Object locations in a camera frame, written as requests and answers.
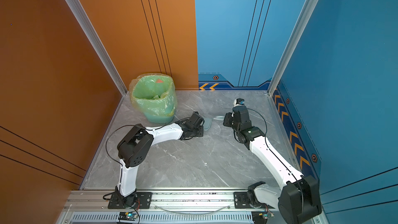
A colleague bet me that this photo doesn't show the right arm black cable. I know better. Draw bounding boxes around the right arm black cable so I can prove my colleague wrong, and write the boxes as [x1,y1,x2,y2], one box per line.
[233,108,305,224]

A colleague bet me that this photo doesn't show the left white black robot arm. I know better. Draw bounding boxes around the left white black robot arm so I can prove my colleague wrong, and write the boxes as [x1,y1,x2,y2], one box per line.
[113,112,205,208]

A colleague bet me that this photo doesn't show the green circuit board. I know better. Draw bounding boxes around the green circuit board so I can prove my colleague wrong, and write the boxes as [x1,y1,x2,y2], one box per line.
[118,212,139,223]
[251,212,275,224]

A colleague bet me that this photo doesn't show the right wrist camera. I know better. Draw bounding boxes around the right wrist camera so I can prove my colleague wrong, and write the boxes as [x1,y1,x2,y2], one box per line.
[234,98,245,107]

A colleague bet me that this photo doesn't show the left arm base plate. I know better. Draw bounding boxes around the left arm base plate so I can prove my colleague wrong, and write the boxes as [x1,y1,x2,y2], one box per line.
[107,191,152,210]

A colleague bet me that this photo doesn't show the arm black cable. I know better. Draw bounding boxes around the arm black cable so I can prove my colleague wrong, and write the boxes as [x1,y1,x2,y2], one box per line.
[233,108,305,224]
[105,116,190,169]

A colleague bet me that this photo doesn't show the right aluminium corner post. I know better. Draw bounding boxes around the right aluminium corner post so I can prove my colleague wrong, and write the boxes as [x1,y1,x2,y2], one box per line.
[267,0,319,96]

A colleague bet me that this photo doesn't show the aluminium corner post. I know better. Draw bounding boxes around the aluminium corner post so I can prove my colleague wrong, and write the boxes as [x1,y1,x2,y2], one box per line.
[267,0,319,96]
[65,0,127,95]

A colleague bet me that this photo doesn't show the left aluminium corner post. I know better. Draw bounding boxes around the left aluminium corner post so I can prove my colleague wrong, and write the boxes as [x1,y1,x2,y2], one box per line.
[65,0,127,95]

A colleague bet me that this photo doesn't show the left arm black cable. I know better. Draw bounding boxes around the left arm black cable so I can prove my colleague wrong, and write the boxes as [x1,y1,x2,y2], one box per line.
[105,116,190,169]

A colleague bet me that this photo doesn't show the aluminium front rail frame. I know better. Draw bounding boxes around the aluminium front rail frame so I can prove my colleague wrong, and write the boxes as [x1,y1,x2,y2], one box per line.
[55,188,330,224]

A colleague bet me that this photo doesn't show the green plastic trash bin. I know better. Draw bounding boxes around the green plastic trash bin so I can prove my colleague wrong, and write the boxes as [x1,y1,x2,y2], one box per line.
[132,75,176,124]

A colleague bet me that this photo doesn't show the grey-blue hand brush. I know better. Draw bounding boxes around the grey-blue hand brush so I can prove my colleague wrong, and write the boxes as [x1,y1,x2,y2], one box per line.
[213,116,224,121]

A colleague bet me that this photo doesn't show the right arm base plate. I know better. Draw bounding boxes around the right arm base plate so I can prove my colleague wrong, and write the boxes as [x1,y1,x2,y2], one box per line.
[233,191,273,209]

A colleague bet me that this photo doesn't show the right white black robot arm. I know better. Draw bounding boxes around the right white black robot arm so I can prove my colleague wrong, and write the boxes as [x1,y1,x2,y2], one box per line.
[223,104,322,224]

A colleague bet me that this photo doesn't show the left green circuit board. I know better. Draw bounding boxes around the left green circuit board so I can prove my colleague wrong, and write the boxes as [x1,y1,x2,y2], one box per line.
[118,212,139,223]

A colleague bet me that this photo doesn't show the grey-blue plastic dustpan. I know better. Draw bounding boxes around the grey-blue plastic dustpan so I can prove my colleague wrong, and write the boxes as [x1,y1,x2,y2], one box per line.
[203,118,213,131]

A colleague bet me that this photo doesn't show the right green circuit board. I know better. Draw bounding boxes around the right green circuit board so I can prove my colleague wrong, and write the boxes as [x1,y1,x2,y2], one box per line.
[251,212,275,224]

